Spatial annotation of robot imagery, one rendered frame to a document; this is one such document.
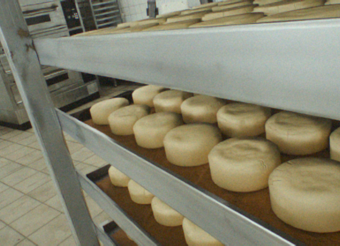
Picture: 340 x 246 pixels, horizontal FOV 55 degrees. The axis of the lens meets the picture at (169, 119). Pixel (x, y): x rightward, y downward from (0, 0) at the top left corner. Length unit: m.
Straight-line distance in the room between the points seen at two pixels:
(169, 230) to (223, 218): 0.17
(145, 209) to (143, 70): 0.23
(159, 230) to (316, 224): 0.20
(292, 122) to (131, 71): 0.14
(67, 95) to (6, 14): 4.96
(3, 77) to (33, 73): 4.50
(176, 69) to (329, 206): 0.10
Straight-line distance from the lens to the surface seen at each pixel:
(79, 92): 5.49
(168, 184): 0.22
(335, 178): 0.20
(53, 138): 0.45
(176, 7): 2.54
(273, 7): 0.24
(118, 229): 0.53
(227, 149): 0.24
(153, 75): 0.18
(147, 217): 0.38
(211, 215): 0.19
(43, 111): 0.44
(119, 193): 0.44
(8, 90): 4.96
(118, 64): 0.22
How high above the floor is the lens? 1.35
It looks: 20 degrees down
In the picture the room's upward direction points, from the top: 12 degrees counter-clockwise
